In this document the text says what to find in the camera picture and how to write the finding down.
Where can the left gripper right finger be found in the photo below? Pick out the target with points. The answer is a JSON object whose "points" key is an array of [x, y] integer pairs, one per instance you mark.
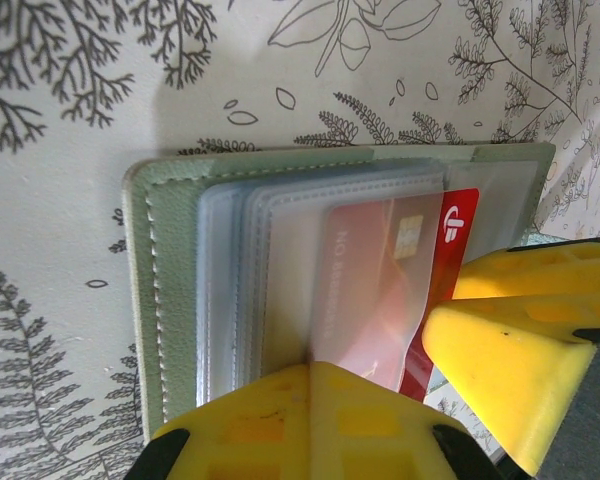
{"points": [[370, 435]]}

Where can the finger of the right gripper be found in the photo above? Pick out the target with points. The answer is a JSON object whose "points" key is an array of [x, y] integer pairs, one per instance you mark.
{"points": [[540, 272], [505, 380]]}

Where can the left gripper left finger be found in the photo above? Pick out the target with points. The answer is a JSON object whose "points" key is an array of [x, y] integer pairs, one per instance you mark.
{"points": [[250, 430]]}

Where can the red credit card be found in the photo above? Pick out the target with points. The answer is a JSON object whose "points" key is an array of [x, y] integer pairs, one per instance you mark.
{"points": [[460, 225]]}

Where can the green card holder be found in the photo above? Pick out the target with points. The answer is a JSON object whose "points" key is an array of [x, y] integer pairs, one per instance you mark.
{"points": [[180, 250]]}

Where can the floral tablecloth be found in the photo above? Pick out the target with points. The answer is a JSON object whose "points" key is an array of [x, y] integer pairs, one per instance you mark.
{"points": [[80, 150]]}

